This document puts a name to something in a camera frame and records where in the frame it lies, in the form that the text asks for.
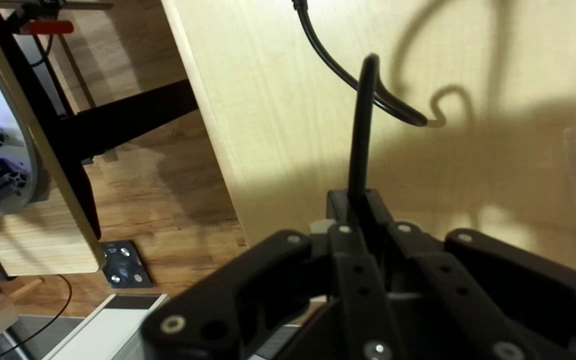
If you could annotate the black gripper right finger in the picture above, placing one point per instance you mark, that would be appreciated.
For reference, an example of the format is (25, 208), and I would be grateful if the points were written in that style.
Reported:
(489, 286)

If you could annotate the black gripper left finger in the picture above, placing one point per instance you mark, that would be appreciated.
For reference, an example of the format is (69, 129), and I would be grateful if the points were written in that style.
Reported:
(355, 281)

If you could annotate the black metal foot plate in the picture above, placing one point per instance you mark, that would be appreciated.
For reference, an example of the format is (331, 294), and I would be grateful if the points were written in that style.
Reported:
(124, 265)

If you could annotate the wooden stand board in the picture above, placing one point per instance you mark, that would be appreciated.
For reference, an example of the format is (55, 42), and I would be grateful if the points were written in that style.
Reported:
(34, 246)

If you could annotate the white flat box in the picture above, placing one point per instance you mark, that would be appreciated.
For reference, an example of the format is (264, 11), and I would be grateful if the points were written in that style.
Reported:
(100, 331)

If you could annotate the black metal stand frame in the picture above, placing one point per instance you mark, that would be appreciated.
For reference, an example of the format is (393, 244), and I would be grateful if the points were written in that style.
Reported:
(121, 116)

